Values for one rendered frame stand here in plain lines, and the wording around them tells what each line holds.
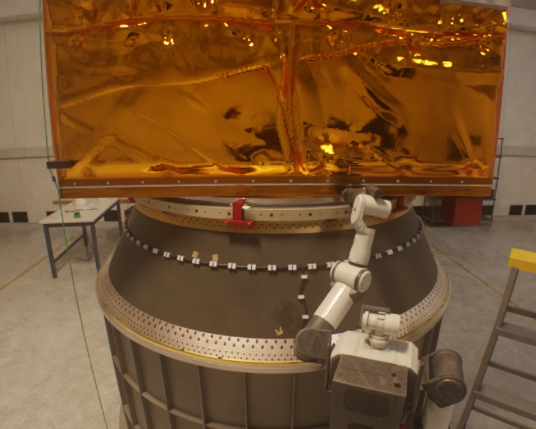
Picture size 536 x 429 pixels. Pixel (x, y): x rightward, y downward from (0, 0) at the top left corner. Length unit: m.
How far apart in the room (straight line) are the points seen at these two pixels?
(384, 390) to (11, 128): 8.15
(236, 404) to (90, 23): 1.67
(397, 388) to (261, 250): 0.73
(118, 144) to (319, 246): 0.91
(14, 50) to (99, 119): 7.01
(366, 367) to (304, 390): 0.52
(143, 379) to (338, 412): 1.07
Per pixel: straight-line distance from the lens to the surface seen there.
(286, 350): 1.41
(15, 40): 8.49
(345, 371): 1.05
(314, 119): 1.40
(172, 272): 1.56
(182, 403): 1.74
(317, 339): 1.15
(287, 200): 1.41
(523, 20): 8.90
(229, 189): 1.45
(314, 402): 1.60
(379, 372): 1.07
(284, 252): 1.41
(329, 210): 1.42
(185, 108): 1.40
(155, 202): 1.64
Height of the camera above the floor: 2.05
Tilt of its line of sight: 15 degrees down
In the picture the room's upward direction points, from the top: straight up
